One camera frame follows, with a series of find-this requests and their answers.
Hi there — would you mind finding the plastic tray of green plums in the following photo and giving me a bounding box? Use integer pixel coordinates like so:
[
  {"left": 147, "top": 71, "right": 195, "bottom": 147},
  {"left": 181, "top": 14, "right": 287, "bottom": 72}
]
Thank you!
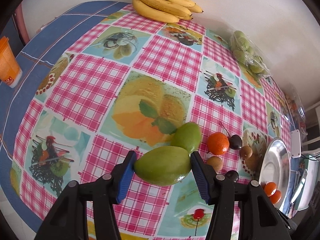
[{"left": 229, "top": 30, "right": 271, "bottom": 79}]

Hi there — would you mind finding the clear box of small fruits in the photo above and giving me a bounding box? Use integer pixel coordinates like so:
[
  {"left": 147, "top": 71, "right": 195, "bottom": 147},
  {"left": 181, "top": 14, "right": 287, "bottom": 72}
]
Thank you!
[{"left": 285, "top": 86, "right": 308, "bottom": 140}]

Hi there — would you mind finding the orange tangerine with stem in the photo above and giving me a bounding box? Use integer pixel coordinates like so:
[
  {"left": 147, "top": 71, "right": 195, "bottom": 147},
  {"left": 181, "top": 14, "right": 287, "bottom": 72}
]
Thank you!
[{"left": 264, "top": 181, "right": 277, "bottom": 197}]

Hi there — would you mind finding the blue tablecloth underneath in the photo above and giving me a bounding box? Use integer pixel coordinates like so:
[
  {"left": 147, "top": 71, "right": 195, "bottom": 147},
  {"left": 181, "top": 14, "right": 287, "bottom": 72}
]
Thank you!
[{"left": 1, "top": 1, "right": 126, "bottom": 239}]

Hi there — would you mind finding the orange plastic cup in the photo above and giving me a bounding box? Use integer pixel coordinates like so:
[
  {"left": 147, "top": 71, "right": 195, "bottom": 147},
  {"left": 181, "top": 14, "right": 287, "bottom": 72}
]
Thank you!
[{"left": 0, "top": 36, "right": 23, "bottom": 88}]

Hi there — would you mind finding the silver metal bowl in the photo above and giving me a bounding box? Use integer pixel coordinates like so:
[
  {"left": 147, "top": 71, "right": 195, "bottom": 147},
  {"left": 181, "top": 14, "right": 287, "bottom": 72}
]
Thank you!
[{"left": 259, "top": 138, "right": 291, "bottom": 211}]

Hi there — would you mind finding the green mango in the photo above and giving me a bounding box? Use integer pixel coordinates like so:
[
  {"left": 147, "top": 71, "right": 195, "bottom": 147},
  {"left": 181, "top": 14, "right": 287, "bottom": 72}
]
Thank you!
[
  {"left": 170, "top": 122, "right": 202, "bottom": 154},
  {"left": 134, "top": 146, "right": 191, "bottom": 186}
]

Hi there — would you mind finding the yellow banana bunch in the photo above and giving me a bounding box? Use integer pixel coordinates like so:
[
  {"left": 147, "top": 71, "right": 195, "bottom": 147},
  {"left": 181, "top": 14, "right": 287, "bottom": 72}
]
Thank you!
[{"left": 132, "top": 0, "right": 203, "bottom": 23}]

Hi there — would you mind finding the white rectangular device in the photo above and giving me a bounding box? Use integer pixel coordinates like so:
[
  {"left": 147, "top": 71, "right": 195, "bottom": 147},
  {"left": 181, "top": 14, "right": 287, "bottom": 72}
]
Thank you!
[{"left": 291, "top": 129, "right": 301, "bottom": 159}]

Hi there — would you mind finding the checkered fruit print tablecloth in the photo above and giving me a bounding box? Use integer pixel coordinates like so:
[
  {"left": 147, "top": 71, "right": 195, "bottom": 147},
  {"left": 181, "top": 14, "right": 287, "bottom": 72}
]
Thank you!
[{"left": 10, "top": 3, "right": 296, "bottom": 240}]

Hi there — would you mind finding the dark cherry with stem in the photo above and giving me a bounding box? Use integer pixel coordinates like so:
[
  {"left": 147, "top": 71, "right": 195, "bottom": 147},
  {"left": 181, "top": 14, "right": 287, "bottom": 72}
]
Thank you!
[{"left": 220, "top": 121, "right": 242, "bottom": 150}]

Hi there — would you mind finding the brown round longan fruit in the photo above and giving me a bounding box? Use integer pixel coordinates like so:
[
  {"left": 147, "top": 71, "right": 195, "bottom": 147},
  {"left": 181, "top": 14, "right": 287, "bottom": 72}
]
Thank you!
[{"left": 240, "top": 145, "right": 253, "bottom": 159}]

